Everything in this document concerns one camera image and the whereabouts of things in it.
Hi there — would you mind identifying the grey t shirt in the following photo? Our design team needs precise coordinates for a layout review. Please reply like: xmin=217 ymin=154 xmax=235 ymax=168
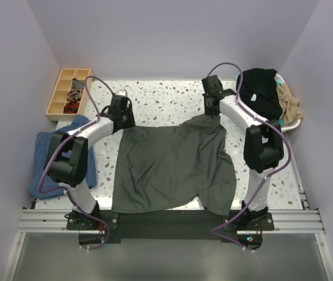
xmin=111 ymin=115 xmax=236 ymax=216

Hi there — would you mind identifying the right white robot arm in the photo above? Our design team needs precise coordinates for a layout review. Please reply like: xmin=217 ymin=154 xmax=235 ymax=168
xmin=202 ymin=76 xmax=284 ymax=230

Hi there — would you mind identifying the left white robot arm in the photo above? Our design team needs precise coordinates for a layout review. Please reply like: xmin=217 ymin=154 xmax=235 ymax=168
xmin=38 ymin=94 xmax=135 ymax=229

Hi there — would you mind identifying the black garment in basket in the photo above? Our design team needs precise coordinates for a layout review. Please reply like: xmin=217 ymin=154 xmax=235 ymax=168
xmin=236 ymin=68 xmax=283 ymax=120

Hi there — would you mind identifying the patterned sock in tray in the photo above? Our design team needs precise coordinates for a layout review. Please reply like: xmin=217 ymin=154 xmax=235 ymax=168
xmin=67 ymin=89 xmax=83 ymax=102

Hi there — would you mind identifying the red black sock in tray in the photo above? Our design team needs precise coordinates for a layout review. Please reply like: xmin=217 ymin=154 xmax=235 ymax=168
xmin=63 ymin=100 xmax=80 ymax=114

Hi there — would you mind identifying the grey sock in tray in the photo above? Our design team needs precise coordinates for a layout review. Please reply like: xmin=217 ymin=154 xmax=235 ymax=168
xmin=72 ymin=78 xmax=85 ymax=90

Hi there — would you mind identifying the teal garment in basket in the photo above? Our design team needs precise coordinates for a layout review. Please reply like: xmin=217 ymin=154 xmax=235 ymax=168
xmin=278 ymin=119 xmax=284 ymax=127

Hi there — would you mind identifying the wooden compartment tray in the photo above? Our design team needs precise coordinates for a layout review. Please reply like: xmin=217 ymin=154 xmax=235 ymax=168
xmin=46 ymin=68 xmax=93 ymax=122

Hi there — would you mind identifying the beige garment in basket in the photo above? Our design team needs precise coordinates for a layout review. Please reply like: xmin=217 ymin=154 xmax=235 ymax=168
xmin=276 ymin=83 xmax=304 ymax=124

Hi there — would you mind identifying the white perforated laundry basket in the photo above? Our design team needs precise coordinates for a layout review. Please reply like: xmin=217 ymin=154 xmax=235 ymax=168
xmin=235 ymin=73 xmax=305 ymax=136

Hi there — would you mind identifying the blue checked folded shirt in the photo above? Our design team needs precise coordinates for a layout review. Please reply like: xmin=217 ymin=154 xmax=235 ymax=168
xmin=26 ymin=114 xmax=98 ymax=201

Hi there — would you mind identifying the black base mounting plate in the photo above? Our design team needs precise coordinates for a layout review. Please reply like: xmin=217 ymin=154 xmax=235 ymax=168
xmin=64 ymin=210 xmax=275 ymax=249

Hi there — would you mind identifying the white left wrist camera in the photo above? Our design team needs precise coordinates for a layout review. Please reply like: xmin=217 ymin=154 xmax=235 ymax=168
xmin=115 ymin=89 xmax=128 ymax=97

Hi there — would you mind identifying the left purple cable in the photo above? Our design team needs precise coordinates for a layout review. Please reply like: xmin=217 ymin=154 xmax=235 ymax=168
xmin=38 ymin=76 xmax=129 ymax=250

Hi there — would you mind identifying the purple cable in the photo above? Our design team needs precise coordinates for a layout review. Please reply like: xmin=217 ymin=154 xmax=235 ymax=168
xmin=206 ymin=61 xmax=291 ymax=250
xmin=38 ymin=76 xmax=129 ymax=250

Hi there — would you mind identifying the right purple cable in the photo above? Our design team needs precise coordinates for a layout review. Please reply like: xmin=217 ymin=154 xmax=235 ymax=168
xmin=206 ymin=61 xmax=291 ymax=250

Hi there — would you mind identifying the aluminium front frame rail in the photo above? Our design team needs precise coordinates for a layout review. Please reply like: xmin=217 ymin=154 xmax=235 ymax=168
xmin=18 ymin=209 xmax=325 ymax=234

